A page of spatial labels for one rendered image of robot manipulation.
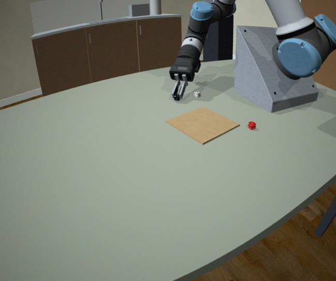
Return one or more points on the tan mat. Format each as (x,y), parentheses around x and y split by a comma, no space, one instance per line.
(202,124)

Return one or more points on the red die with white pips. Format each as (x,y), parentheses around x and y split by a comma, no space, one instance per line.
(252,125)

